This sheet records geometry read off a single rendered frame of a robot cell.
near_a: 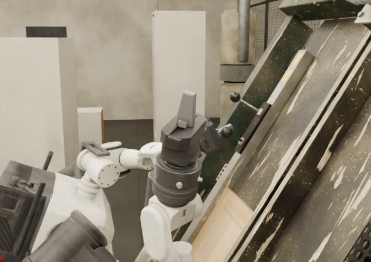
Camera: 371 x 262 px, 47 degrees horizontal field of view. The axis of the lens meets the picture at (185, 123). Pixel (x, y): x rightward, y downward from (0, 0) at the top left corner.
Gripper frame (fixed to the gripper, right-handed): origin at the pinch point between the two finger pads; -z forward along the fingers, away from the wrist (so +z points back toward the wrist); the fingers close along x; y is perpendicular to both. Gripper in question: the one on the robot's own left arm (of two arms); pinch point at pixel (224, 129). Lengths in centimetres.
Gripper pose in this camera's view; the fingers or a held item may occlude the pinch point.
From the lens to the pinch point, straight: 143.7
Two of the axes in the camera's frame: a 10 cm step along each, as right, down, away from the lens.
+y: 2.4, 1.9, -9.5
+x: 4.0, 8.7, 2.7
